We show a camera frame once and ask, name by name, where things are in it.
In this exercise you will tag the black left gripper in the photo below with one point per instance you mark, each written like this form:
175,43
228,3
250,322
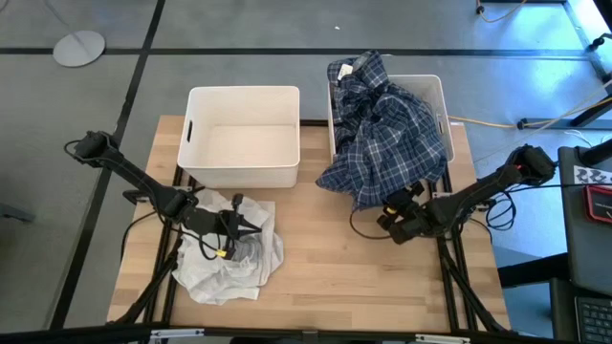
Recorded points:
210,222

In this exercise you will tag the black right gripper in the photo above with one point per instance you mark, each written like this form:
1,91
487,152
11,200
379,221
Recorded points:
411,227

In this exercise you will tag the dark blue plaid shirt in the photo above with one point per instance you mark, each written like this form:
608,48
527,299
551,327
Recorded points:
382,143

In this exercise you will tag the white shirt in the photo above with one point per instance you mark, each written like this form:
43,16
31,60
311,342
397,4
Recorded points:
225,282

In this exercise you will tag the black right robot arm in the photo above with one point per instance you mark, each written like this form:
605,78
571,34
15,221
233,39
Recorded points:
487,186

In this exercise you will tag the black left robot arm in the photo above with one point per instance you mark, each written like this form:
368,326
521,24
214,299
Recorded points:
138,179

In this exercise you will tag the white plastic clothes bin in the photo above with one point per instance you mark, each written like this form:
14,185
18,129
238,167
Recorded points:
442,110

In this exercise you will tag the empty white plastic bin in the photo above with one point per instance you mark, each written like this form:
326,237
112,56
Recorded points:
239,138

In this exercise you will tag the white rectangular garment tag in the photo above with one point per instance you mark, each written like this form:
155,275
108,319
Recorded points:
345,71

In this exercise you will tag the dark grey side desk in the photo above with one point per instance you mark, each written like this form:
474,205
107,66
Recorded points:
581,248

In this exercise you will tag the black white marker sheet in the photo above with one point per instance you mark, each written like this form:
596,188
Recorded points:
593,175

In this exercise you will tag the red framed device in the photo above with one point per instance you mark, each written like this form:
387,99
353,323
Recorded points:
597,204

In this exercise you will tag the black keyboard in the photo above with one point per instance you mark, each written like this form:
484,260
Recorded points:
595,319

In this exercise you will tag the grey round stand base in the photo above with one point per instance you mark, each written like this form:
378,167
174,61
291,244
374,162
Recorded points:
79,48

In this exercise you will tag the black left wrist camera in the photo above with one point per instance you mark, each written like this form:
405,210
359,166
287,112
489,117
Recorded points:
237,200

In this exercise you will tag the black aluminium table frame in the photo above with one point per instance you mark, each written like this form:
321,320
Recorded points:
445,286

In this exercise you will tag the black stand frame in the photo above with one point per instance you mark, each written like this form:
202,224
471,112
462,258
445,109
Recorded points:
593,57

